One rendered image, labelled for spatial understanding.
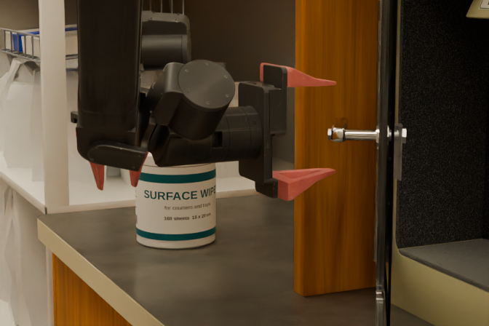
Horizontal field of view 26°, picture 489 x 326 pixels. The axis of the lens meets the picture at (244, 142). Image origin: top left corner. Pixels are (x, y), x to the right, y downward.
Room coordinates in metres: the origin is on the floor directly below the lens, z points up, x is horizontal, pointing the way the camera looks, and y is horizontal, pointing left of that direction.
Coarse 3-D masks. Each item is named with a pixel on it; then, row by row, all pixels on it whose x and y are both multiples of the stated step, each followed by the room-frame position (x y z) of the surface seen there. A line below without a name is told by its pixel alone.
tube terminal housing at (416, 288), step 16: (400, 0) 1.33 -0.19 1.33; (400, 256) 1.32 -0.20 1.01; (400, 272) 1.32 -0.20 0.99; (416, 272) 1.29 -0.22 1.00; (432, 272) 1.25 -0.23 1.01; (400, 288) 1.32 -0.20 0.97; (416, 288) 1.29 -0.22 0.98; (432, 288) 1.25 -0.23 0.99; (448, 288) 1.22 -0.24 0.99; (464, 288) 1.20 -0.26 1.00; (400, 304) 1.32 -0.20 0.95; (416, 304) 1.28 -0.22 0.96; (432, 304) 1.25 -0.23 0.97; (448, 304) 1.22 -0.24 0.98; (464, 304) 1.19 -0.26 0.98; (480, 304) 1.17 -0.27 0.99; (432, 320) 1.25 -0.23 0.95; (448, 320) 1.22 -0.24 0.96; (464, 320) 1.19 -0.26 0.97; (480, 320) 1.17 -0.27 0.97
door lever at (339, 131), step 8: (336, 120) 1.15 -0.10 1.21; (344, 120) 1.15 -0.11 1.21; (328, 128) 1.10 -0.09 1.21; (336, 128) 1.09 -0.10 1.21; (344, 128) 1.09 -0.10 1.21; (376, 128) 1.08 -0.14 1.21; (328, 136) 1.09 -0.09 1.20; (336, 136) 1.09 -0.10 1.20; (344, 136) 1.09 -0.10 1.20; (352, 136) 1.09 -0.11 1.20; (360, 136) 1.09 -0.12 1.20; (368, 136) 1.09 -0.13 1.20; (376, 136) 1.08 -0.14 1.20; (376, 144) 1.08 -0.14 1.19
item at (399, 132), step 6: (396, 126) 1.09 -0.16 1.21; (390, 132) 1.08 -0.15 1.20; (396, 132) 1.08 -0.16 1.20; (402, 132) 1.08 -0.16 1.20; (390, 138) 1.08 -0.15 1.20; (396, 138) 1.08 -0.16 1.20; (402, 138) 1.08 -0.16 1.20; (396, 144) 1.09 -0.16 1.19; (396, 150) 1.09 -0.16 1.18; (396, 156) 1.09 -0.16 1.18; (396, 162) 1.09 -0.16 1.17; (396, 168) 1.09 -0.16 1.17; (396, 174) 1.09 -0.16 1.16
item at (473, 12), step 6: (474, 0) 1.24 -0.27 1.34; (480, 0) 1.22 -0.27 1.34; (486, 0) 1.21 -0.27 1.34; (474, 6) 1.23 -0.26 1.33; (480, 6) 1.21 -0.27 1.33; (486, 6) 1.20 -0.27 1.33; (468, 12) 1.24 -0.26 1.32; (474, 12) 1.22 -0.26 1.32; (480, 12) 1.21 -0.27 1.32; (486, 12) 1.20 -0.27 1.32; (480, 18) 1.20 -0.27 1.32; (486, 18) 1.20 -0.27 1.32
